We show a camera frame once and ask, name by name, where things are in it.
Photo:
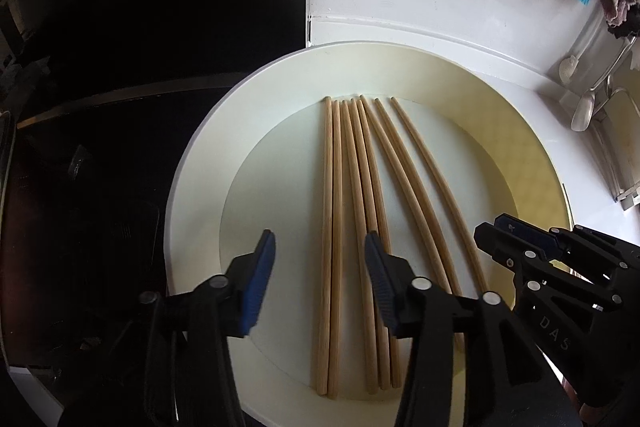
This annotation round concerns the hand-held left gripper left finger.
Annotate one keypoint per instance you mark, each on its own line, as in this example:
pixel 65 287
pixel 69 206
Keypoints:
pixel 257 287

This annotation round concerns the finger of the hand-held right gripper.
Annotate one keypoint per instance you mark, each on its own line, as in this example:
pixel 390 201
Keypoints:
pixel 500 242
pixel 600 252

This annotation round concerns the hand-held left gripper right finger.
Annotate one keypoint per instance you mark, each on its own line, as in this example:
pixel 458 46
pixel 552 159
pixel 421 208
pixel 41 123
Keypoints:
pixel 378 282

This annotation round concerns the row of wooden chopsticks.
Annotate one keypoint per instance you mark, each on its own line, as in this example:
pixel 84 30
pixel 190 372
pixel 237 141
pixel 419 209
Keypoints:
pixel 332 207

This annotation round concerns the white round plate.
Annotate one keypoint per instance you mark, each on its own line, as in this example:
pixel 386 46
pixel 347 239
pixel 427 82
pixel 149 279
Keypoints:
pixel 280 107

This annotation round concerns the metal cutting board rack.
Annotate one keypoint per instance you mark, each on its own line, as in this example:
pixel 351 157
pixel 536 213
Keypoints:
pixel 627 199

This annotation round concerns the white bottle brush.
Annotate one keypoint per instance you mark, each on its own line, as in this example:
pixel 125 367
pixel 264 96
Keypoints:
pixel 567 69

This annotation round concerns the dark hanging cloth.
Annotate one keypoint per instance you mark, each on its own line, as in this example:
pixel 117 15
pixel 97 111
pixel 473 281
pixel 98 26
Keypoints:
pixel 627 27

